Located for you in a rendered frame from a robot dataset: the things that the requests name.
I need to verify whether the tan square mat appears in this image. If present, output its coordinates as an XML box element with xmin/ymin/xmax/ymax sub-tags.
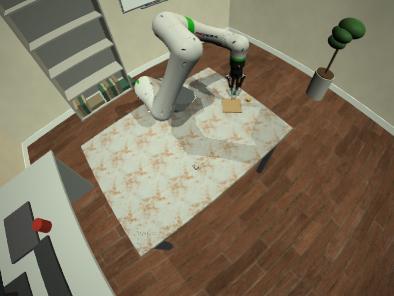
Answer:
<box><xmin>222</xmin><ymin>98</ymin><xmax>242</xmax><ymax>113</ymax></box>

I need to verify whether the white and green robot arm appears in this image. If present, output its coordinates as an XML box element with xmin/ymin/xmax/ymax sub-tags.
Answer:
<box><xmin>134</xmin><ymin>11</ymin><xmax>249</xmax><ymax>121</ymax></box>

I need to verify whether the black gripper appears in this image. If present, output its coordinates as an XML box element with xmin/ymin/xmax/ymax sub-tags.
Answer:
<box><xmin>226</xmin><ymin>67</ymin><xmax>246</xmax><ymax>96</ymax></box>

